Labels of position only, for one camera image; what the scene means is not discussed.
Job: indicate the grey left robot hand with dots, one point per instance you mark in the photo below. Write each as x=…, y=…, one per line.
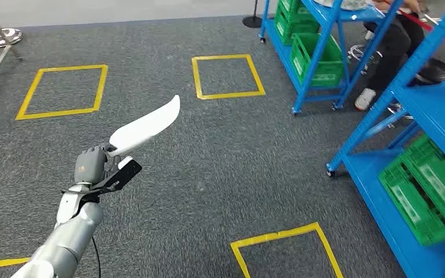
x=90, y=167

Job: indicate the white curved plastic part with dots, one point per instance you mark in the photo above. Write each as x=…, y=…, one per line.
x=145, y=124

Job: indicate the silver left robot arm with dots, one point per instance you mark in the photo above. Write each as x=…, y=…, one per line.
x=73, y=238

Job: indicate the blue metal shelf rack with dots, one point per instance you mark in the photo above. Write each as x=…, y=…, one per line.
x=322, y=11
x=437, y=111

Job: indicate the grey round part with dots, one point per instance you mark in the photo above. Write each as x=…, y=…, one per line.
x=351, y=4

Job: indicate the chrome stanchion base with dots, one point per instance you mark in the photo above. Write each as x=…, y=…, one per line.
x=9, y=37

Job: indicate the black stanchion base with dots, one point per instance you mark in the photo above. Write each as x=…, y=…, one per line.
x=252, y=22

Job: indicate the green plastic crate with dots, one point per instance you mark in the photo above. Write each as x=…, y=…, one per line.
x=410, y=226
x=284, y=28
x=289, y=5
x=330, y=73

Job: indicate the person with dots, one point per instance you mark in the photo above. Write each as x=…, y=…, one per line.
x=391, y=50

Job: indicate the black round stool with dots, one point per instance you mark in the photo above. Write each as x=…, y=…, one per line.
x=435, y=71

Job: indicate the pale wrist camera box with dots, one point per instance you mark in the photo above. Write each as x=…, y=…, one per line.
x=124, y=162

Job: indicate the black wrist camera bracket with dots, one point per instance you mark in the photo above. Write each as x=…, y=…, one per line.
x=124, y=174

